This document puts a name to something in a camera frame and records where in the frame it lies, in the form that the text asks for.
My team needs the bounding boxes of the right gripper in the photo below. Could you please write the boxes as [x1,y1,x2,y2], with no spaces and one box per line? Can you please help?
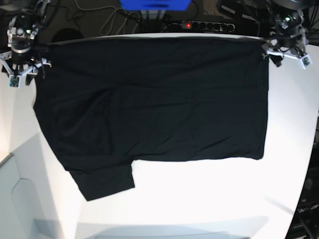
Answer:
[0,45,51,85]

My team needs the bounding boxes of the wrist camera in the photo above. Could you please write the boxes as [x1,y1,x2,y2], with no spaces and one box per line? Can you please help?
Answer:
[8,75,22,88]
[299,54,313,70]

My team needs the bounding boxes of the blue box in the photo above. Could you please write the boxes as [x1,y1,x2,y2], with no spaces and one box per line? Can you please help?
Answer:
[120,0,191,11]

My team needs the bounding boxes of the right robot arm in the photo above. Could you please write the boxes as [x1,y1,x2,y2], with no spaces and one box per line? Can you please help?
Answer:
[0,0,52,88]

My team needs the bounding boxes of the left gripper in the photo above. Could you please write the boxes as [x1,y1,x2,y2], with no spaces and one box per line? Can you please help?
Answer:
[262,27,308,67]

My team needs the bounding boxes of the black T-shirt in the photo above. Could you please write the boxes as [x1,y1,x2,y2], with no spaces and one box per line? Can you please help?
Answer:
[33,38,269,201]

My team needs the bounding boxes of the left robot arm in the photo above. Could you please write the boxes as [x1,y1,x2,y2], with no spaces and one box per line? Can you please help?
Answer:
[263,0,314,69]

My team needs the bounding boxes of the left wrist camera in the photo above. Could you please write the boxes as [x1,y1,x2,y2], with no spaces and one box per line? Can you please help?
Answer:
[299,54,313,70]

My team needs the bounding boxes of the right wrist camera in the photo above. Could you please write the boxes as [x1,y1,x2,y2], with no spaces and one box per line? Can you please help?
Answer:
[8,75,22,88]

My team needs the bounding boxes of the black power strip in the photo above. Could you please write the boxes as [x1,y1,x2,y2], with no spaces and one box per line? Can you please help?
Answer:
[167,21,236,33]

